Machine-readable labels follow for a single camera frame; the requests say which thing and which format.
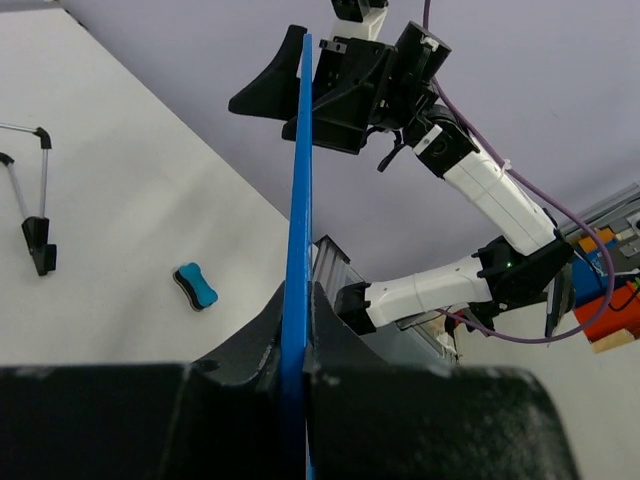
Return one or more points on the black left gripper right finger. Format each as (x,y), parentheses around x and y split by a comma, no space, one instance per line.
(371,419)

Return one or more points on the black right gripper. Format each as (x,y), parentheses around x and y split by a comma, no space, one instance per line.
(350,91)

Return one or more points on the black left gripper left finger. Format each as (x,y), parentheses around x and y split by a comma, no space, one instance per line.
(213,418)

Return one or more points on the blue framed whiteboard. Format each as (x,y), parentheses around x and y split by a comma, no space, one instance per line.
(296,304)

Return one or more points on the blue black eraser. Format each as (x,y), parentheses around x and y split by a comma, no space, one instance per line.
(196,288)

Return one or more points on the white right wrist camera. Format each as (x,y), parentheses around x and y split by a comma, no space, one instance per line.
(359,19)

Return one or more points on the aluminium front rail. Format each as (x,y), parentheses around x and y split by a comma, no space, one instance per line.
(430,337)

